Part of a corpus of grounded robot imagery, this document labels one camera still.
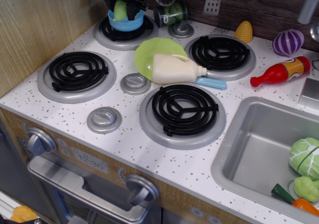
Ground back left black burner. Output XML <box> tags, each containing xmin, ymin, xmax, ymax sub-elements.
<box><xmin>94</xmin><ymin>15</ymin><xmax>159</xmax><ymax>51</ymax></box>

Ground silver stove knob front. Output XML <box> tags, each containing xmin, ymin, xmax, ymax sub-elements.
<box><xmin>87</xmin><ymin>107</ymin><xmax>122</xmax><ymax>134</ymax></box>

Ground blue toy knife handle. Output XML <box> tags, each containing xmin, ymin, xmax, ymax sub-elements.
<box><xmin>195</xmin><ymin>77</ymin><xmax>227</xmax><ymax>90</ymax></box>

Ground small green toy vegetable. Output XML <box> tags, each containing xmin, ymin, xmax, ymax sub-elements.
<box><xmin>294</xmin><ymin>176</ymin><xmax>319</xmax><ymax>202</ymax></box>

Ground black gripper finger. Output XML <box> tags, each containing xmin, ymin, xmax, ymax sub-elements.
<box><xmin>101</xmin><ymin>0</ymin><xmax>117</xmax><ymax>10</ymax></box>
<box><xmin>126</xmin><ymin>1</ymin><xmax>140</xmax><ymax>20</ymax></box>

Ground silver oven door handle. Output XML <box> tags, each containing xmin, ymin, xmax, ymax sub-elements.
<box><xmin>28</xmin><ymin>156</ymin><xmax>148</xmax><ymax>224</ymax></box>

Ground red toy ketchup bottle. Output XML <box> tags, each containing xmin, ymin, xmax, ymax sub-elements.
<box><xmin>250</xmin><ymin>56</ymin><xmax>311</xmax><ymax>87</ymax></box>

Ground purple toy onion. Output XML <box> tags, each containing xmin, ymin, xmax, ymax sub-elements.
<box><xmin>272</xmin><ymin>29</ymin><xmax>305</xmax><ymax>57</ymax></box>

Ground cream toy milk jug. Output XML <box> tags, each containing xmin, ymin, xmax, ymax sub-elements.
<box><xmin>152</xmin><ymin>54</ymin><xmax>207</xmax><ymax>84</ymax></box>

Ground back right black burner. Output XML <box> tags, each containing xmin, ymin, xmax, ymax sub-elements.
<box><xmin>184</xmin><ymin>35</ymin><xmax>256</xmax><ymax>82</ymax></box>

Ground silver stove knob middle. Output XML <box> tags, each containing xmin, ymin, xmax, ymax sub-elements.
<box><xmin>120</xmin><ymin>73</ymin><xmax>151</xmax><ymax>95</ymax></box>

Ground light green plate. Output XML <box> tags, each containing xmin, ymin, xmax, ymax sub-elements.
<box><xmin>135</xmin><ymin>37</ymin><xmax>188</xmax><ymax>80</ymax></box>

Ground silver oven dial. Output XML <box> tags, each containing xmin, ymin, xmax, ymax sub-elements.
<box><xmin>125</xmin><ymin>174</ymin><xmax>160</xmax><ymax>206</ymax></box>
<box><xmin>26</xmin><ymin>127</ymin><xmax>57</xmax><ymax>156</ymax></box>

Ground yellow toy corn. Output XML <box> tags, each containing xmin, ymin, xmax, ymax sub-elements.
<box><xmin>234</xmin><ymin>20</ymin><xmax>253</xmax><ymax>43</ymax></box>

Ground silver stove knob back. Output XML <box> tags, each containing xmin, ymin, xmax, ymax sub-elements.
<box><xmin>168</xmin><ymin>20</ymin><xmax>194</xmax><ymax>39</ymax></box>

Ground orange toy carrot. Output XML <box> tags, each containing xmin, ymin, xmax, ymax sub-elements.
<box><xmin>271</xmin><ymin>184</ymin><xmax>319</xmax><ymax>216</ymax></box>

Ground black burner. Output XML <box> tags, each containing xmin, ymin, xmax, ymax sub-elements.
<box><xmin>94</xmin><ymin>15</ymin><xmax>159</xmax><ymax>51</ymax></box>
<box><xmin>139</xmin><ymin>84</ymin><xmax>226</xmax><ymax>150</ymax></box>
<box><xmin>184</xmin><ymin>35</ymin><xmax>256</xmax><ymax>82</ymax></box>
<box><xmin>37</xmin><ymin>51</ymin><xmax>116</xmax><ymax>104</ymax></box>

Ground silver faucet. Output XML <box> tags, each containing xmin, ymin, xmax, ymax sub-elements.
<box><xmin>297</xmin><ymin>0</ymin><xmax>319</xmax><ymax>42</ymax></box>

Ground silver sink basin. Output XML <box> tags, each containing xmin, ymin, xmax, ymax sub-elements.
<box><xmin>211</xmin><ymin>97</ymin><xmax>319</xmax><ymax>213</ymax></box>

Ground oven clock display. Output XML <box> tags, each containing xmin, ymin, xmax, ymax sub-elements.
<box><xmin>71</xmin><ymin>147</ymin><xmax>109</xmax><ymax>174</ymax></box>

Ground green toy cabbage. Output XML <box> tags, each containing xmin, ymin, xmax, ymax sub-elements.
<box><xmin>289</xmin><ymin>137</ymin><xmax>319</xmax><ymax>180</ymax></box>

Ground right silver oven dial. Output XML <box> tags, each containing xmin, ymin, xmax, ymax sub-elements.
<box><xmin>125</xmin><ymin>174</ymin><xmax>160</xmax><ymax>206</ymax></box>

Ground front right black burner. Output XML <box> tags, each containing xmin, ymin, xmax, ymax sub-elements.
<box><xmin>139</xmin><ymin>84</ymin><xmax>226</xmax><ymax>150</ymax></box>

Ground green toy can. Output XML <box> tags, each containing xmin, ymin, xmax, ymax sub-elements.
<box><xmin>154</xmin><ymin>2</ymin><xmax>188</xmax><ymax>27</ymax></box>

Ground front left black burner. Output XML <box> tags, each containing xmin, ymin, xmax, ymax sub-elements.
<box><xmin>37</xmin><ymin>51</ymin><xmax>116</xmax><ymax>104</ymax></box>

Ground yellow toy on floor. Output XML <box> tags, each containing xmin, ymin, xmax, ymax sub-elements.
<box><xmin>9</xmin><ymin>206</ymin><xmax>38</xmax><ymax>223</ymax></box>

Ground left silver oven dial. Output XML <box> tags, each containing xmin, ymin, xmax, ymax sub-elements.
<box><xmin>26</xmin><ymin>127</ymin><xmax>57</xmax><ymax>156</ymax></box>

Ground blue plastic bowl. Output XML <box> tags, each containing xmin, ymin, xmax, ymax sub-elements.
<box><xmin>108</xmin><ymin>10</ymin><xmax>144</xmax><ymax>32</ymax></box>

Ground silver stove knob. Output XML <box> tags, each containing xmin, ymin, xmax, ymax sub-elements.
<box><xmin>120</xmin><ymin>73</ymin><xmax>151</xmax><ymax>95</ymax></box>
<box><xmin>87</xmin><ymin>107</ymin><xmax>122</xmax><ymax>134</ymax></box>
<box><xmin>168</xmin><ymin>20</ymin><xmax>194</xmax><ymax>39</ymax></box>

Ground silver faucet base block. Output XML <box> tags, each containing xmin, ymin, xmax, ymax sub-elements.
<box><xmin>298</xmin><ymin>78</ymin><xmax>319</xmax><ymax>110</ymax></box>

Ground green toy pear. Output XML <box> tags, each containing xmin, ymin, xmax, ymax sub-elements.
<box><xmin>113</xmin><ymin>0</ymin><xmax>128</xmax><ymax>21</ymax></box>

